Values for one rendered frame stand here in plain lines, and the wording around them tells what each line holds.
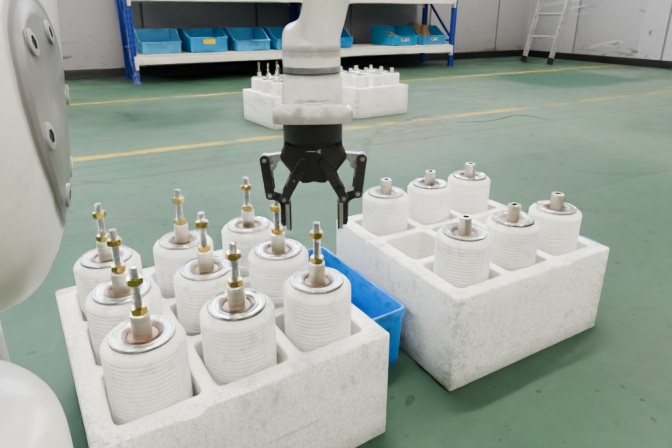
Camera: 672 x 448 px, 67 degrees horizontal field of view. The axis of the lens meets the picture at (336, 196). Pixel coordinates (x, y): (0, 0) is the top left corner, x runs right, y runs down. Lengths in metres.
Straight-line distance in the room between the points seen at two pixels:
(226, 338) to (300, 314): 0.11
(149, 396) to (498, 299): 0.56
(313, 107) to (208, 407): 0.36
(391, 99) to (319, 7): 2.67
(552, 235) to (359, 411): 0.50
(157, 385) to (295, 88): 0.37
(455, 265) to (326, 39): 0.45
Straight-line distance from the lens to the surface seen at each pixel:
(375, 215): 1.04
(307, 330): 0.71
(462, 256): 0.87
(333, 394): 0.74
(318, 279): 0.71
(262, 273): 0.79
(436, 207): 1.11
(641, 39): 7.33
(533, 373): 1.02
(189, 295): 0.76
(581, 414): 0.97
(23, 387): 0.19
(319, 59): 0.60
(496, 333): 0.95
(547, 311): 1.04
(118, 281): 0.74
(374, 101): 3.18
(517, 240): 0.95
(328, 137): 0.62
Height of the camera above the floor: 0.61
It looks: 20 degrees down
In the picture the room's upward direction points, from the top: straight up
